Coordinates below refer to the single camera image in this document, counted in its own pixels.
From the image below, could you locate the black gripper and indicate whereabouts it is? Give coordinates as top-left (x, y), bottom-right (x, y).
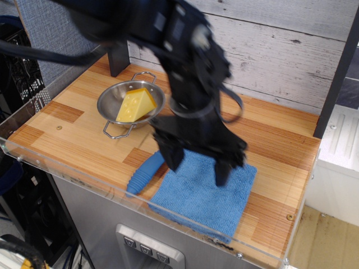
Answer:
top-left (151, 16), bottom-right (247, 187)

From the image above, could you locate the blue towel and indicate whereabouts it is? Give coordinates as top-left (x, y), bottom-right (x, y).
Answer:
top-left (149, 150), bottom-right (257, 244)

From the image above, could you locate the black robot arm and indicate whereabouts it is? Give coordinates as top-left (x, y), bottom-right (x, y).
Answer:
top-left (61, 1), bottom-right (247, 186)

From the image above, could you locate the yellow toy cheese wedge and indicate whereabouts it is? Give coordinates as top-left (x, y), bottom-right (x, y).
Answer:
top-left (116, 88), bottom-right (157, 123)

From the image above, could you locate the steel toy fridge cabinet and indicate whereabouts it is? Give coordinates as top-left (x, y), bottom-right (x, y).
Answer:
top-left (52, 177), bottom-right (264, 269)

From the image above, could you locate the white side unit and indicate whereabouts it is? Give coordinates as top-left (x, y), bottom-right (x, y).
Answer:
top-left (305, 105), bottom-right (358, 226)

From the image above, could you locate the spoon with blue handle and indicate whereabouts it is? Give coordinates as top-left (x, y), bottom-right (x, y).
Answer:
top-left (126, 151), bottom-right (168, 198)

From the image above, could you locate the small steel two-handled pan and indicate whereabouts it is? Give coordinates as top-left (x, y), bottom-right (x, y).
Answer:
top-left (97, 71), bottom-right (166, 139)

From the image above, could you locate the left dark shelf post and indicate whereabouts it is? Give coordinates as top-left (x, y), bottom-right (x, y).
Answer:
top-left (107, 42), bottom-right (130, 77)

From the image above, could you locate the dark shelf post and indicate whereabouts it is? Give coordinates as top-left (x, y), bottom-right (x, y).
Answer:
top-left (107, 42), bottom-right (130, 77)
top-left (312, 27), bottom-right (359, 139)

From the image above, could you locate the right dark shelf post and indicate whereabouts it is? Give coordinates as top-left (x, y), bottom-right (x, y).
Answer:
top-left (312, 27), bottom-right (359, 139)

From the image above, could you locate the clear acrylic guard rail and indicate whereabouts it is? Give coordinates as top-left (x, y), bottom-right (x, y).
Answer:
top-left (0, 41), bottom-right (322, 269)

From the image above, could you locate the black braided cable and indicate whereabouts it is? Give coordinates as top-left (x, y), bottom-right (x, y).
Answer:
top-left (0, 240), bottom-right (48, 269)

